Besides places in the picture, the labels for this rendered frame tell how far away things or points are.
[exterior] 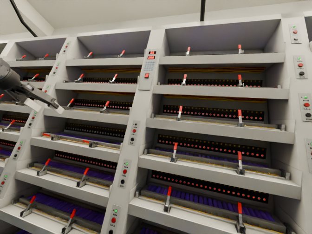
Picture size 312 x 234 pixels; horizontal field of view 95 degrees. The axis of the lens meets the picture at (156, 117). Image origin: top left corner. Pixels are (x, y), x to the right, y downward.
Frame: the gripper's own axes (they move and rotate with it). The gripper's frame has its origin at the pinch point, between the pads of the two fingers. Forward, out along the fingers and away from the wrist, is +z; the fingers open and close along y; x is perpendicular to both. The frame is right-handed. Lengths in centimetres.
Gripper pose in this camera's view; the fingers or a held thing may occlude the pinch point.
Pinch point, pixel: (48, 109)
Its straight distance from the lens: 80.5
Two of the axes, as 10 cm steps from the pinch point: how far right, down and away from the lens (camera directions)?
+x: 2.2, -8.4, 4.9
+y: 9.6, 0.9, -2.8
